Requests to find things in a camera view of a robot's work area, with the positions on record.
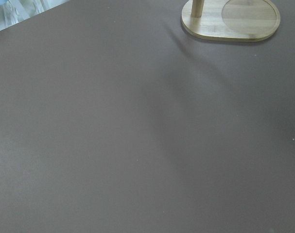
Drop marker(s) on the brown table mat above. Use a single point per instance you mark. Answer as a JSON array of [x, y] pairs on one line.
[[114, 119]]

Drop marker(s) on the wooden cup storage rack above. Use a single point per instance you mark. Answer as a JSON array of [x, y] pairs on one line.
[[231, 20]]

